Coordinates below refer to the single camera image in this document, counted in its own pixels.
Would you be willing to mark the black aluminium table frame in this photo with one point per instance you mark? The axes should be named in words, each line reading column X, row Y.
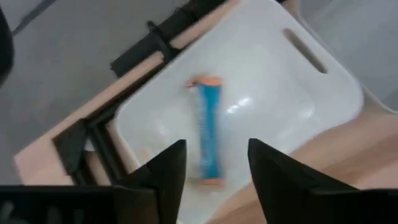
column 102, row 146

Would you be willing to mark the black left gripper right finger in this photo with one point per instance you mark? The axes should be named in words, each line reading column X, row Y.
column 280, row 186

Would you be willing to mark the white plastic bin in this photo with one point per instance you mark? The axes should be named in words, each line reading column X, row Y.
column 264, row 77

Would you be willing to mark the black bar behind table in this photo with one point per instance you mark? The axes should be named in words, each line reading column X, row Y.
column 140, row 53

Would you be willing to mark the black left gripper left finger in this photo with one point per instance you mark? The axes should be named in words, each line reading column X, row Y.
column 161, row 186

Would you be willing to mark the blue orange-ended granola bar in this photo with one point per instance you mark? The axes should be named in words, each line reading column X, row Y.
column 210, row 130

